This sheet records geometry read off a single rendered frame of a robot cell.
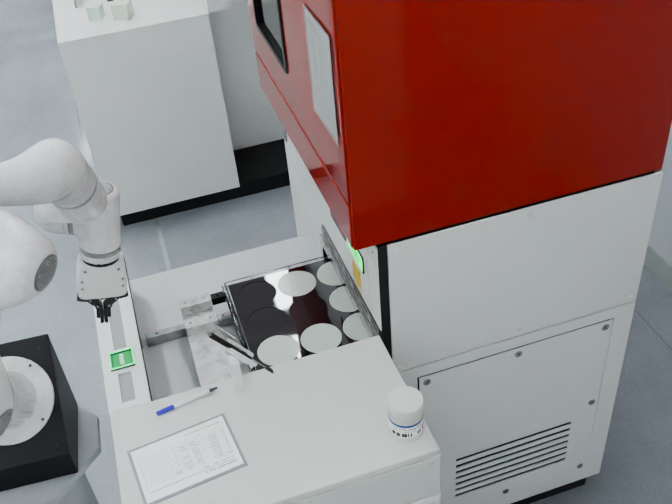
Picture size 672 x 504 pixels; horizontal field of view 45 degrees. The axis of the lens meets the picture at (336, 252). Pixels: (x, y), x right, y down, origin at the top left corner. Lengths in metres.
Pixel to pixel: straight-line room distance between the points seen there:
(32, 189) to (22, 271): 0.14
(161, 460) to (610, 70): 1.19
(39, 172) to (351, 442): 0.81
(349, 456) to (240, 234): 2.30
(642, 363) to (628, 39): 1.73
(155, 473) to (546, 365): 1.06
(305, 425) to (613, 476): 1.41
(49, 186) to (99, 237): 0.39
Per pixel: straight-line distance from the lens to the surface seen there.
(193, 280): 2.33
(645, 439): 3.00
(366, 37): 1.46
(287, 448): 1.69
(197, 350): 2.03
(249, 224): 3.88
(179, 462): 1.71
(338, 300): 2.07
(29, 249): 1.23
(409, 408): 1.60
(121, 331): 2.03
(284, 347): 1.96
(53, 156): 1.31
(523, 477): 2.58
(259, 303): 2.09
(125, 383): 1.90
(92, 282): 1.76
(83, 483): 2.12
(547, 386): 2.29
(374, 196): 1.63
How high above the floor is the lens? 2.29
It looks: 39 degrees down
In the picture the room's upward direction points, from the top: 6 degrees counter-clockwise
